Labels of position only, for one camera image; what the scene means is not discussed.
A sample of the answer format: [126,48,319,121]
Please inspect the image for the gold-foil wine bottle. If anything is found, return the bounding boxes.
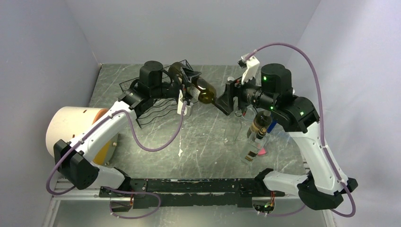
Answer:
[246,110,273,138]

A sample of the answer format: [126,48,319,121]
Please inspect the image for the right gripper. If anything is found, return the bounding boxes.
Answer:
[215,69,276,113]

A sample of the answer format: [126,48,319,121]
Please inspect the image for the dark green wine bottle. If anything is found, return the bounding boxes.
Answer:
[167,62,217,104]

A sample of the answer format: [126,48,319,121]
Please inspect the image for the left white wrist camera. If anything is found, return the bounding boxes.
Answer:
[177,90,193,116]

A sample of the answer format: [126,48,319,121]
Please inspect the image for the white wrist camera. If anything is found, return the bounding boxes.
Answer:
[177,90,193,116]
[238,54,260,85]

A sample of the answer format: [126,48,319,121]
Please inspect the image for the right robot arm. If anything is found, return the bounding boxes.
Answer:
[215,63,358,210]

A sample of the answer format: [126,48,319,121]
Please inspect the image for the clear glass bottle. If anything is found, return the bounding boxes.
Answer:
[223,110,242,145]

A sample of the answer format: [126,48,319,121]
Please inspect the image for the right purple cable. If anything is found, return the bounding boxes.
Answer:
[244,43,357,218]

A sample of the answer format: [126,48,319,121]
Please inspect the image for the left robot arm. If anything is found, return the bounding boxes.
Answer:
[53,61,201,197]

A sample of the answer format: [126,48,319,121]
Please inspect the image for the blue labelled water bottle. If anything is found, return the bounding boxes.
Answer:
[267,119,278,133]

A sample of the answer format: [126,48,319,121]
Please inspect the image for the black wire wine rack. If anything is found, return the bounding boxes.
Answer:
[119,60,194,127]

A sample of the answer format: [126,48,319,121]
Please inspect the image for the pink small object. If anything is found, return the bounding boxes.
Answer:
[258,148,266,156]

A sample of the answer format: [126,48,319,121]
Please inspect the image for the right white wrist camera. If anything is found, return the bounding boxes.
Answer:
[238,54,260,85]

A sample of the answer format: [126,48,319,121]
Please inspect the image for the white cylindrical drum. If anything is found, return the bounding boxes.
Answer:
[45,106,118,166]

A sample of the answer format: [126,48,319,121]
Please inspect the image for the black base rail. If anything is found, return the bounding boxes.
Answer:
[99,178,285,209]

